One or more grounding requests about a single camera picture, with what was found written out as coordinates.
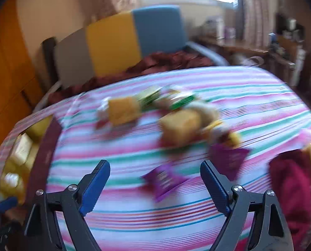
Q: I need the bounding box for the yellow snack packet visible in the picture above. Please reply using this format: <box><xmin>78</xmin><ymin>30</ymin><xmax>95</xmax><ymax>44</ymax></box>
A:
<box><xmin>203</xmin><ymin>120</ymin><xmax>242</xmax><ymax>148</ymax></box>

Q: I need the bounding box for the cluttered wooden desk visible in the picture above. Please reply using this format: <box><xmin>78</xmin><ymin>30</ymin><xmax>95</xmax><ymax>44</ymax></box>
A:
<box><xmin>195</xmin><ymin>16</ymin><xmax>311</xmax><ymax>84</ymax></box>

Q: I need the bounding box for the grey yellow blue headboard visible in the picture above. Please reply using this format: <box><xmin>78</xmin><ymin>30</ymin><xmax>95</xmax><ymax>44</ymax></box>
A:
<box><xmin>54</xmin><ymin>5</ymin><xmax>187</xmax><ymax>88</ymax></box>

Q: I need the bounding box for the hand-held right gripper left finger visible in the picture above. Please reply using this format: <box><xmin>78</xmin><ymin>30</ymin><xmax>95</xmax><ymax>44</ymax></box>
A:
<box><xmin>23</xmin><ymin>159</ymin><xmax>111</xmax><ymax>251</ymax></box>

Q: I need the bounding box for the purple snack packet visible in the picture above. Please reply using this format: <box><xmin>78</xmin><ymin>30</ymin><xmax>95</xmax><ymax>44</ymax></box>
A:
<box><xmin>209</xmin><ymin>144</ymin><xmax>250</xmax><ymax>181</ymax></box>
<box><xmin>141</xmin><ymin>163</ymin><xmax>190</xmax><ymax>203</ymax></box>

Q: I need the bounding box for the yellow sponge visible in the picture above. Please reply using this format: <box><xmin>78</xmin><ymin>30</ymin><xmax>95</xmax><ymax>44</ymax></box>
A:
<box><xmin>158</xmin><ymin>110</ymin><xmax>205</xmax><ymax>149</ymax></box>

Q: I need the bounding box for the green snack packet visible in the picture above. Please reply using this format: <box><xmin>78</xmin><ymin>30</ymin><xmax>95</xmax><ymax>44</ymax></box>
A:
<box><xmin>137</xmin><ymin>86</ymin><xmax>162</xmax><ymax>108</ymax></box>
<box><xmin>168</xmin><ymin>90</ymin><xmax>198</xmax><ymax>110</ymax></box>

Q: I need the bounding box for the dark upright panel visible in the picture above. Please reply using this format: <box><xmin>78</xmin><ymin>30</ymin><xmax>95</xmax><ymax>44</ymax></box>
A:
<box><xmin>42</xmin><ymin>37</ymin><xmax>60</xmax><ymax>89</ymax></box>

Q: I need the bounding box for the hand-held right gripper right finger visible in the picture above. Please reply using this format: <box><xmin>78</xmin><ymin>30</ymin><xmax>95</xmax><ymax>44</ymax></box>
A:
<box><xmin>200</xmin><ymin>160</ymin><xmax>294</xmax><ymax>251</ymax></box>

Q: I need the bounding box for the striped bed sheet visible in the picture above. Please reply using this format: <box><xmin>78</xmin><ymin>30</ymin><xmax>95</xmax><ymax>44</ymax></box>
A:
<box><xmin>0</xmin><ymin>65</ymin><xmax>311</xmax><ymax>251</ymax></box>

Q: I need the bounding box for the orange wooden wardrobe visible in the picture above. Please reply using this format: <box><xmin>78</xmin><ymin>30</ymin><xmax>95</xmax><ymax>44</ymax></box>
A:
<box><xmin>0</xmin><ymin>0</ymin><xmax>45</xmax><ymax>173</ymax></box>

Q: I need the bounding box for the yellow sponge cake packet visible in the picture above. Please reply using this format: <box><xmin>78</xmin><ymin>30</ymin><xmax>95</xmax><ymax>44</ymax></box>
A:
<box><xmin>95</xmin><ymin>97</ymin><xmax>143</xmax><ymax>132</ymax></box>

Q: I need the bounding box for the red cloth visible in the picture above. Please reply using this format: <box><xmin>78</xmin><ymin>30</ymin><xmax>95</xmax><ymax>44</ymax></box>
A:
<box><xmin>269</xmin><ymin>149</ymin><xmax>311</xmax><ymax>251</ymax></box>

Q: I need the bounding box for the white metal bed frame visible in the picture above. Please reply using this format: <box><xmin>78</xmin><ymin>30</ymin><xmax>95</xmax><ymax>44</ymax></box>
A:
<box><xmin>33</xmin><ymin>42</ymin><xmax>230</xmax><ymax>110</ymax></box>

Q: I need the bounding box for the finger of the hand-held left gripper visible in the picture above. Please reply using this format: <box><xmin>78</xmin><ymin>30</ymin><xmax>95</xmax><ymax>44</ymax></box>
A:
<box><xmin>0</xmin><ymin>196</ymin><xmax>18</xmax><ymax>215</ymax></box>

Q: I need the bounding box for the dark red blanket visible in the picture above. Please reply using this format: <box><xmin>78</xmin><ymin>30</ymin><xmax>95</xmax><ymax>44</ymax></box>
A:
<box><xmin>47</xmin><ymin>51</ymin><xmax>215</xmax><ymax>105</ymax></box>

